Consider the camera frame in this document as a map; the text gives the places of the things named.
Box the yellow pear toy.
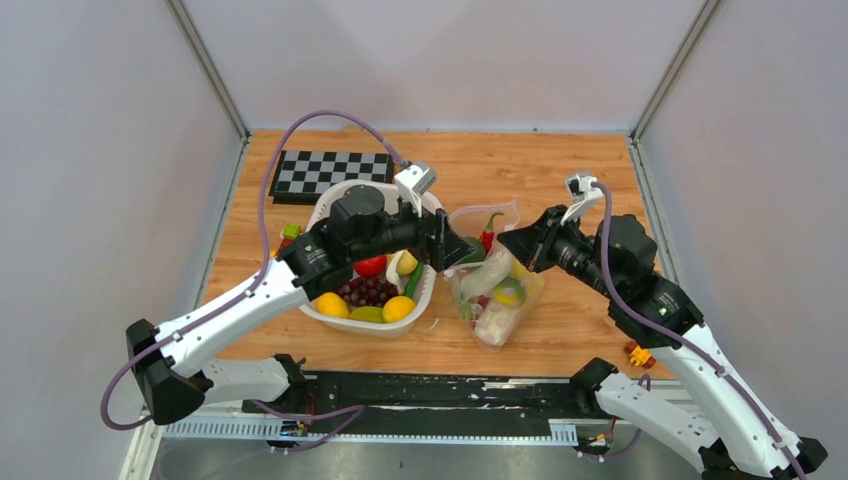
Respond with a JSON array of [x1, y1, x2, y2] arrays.
[[395, 250, 418, 276]]

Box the yellow lemon toy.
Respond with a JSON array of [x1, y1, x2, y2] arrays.
[[382, 295, 417, 324], [315, 292, 350, 319]]

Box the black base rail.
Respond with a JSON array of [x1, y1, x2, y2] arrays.
[[268, 371, 610, 433]]

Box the purple grapes toy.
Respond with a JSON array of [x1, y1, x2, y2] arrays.
[[335, 277, 399, 308]]

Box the white slotted cable duct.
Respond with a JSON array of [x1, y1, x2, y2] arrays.
[[162, 416, 578, 447]]

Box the yellow red toy car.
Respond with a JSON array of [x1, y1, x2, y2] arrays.
[[624, 341, 657, 369]]

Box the black white checkerboard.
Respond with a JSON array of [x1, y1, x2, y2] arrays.
[[268, 150, 395, 205]]

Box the yellow napa cabbage toy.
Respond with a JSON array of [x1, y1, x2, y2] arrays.
[[470, 260, 545, 348]]

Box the small lego toy left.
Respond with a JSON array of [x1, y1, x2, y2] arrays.
[[274, 223, 302, 256]]

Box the green yellow mango toy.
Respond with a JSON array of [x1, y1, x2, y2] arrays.
[[349, 306, 384, 324]]

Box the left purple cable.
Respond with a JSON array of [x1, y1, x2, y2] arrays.
[[99, 109, 412, 432]]

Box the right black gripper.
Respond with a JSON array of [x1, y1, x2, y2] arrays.
[[497, 205, 620, 300]]

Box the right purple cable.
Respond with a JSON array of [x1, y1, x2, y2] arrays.
[[593, 181, 810, 480]]

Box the clear zip top bag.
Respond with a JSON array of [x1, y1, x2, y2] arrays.
[[444, 201, 545, 349]]

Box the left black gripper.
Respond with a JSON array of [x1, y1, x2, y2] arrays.
[[351, 190, 478, 273]]

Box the white plastic basket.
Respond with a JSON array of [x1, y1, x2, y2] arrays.
[[298, 178, 444, 340]]

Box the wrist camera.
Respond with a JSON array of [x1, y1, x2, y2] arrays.
[[561, 172, 603, 225], [393, 162, 438, 218]]

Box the purple cable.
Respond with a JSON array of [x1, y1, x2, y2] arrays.
[[593, 181, 810, 480], [99, 109, 412, 432]]

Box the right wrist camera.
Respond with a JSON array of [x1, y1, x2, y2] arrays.
[[561, 172, 603, 225]]

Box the orange carrot toy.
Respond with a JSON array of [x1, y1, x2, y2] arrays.
[[478, 211, 504, 255]]

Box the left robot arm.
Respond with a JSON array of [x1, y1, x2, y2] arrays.
[[126, 181, 473, 425]]

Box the white eggplant toy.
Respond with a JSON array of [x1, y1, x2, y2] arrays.
[[460, 249, 513, 300]]

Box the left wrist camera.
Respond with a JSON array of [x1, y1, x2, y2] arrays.
[[393, 162, 438, 218]]

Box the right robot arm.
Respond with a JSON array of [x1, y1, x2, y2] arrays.
[[497, 205, 828, 479]]

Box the white garlic toy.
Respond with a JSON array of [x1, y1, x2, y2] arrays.
[[385, 252, 403, 289]]

